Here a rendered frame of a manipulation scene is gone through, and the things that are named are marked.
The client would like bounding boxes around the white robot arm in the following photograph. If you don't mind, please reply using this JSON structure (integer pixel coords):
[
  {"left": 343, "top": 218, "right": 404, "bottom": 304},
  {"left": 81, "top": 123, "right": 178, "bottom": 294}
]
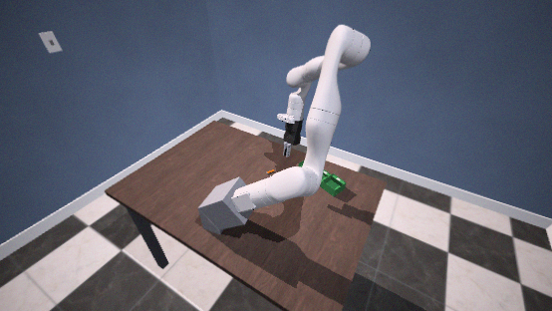
[{"left": 231, "top": 25, "right": 371, "bottom": 212}]

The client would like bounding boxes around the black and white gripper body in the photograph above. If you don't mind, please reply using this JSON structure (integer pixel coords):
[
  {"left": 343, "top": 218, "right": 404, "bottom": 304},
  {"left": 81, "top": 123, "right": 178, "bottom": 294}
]
[{"left": 277, "top": 107, "right": 304, "bottom": 146}]

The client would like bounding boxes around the green open-top bin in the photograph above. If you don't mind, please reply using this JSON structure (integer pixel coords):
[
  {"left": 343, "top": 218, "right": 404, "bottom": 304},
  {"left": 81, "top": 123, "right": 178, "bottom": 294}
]
[{"left": 298, "top": 161, "right": 346, "bottom": 196}]

